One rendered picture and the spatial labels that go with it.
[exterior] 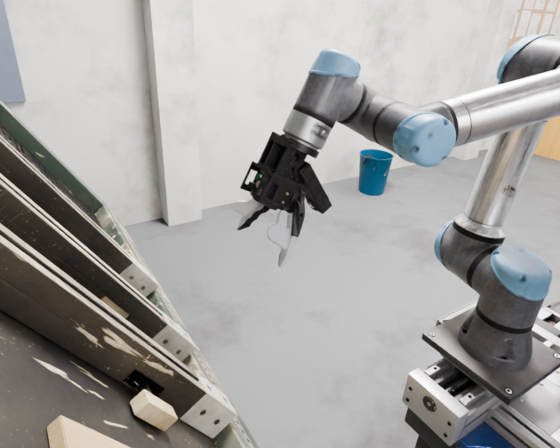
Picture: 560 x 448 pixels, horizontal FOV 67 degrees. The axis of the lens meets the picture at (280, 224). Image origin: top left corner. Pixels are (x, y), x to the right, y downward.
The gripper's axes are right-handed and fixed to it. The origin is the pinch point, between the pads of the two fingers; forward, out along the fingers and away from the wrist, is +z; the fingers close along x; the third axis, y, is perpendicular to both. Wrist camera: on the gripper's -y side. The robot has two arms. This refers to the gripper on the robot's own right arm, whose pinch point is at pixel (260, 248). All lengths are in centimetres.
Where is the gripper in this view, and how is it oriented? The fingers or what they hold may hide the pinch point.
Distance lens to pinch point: 76.6
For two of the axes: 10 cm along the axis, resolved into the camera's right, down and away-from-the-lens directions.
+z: -4.3, 8.9, 1.8
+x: 5.4, 4.1, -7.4
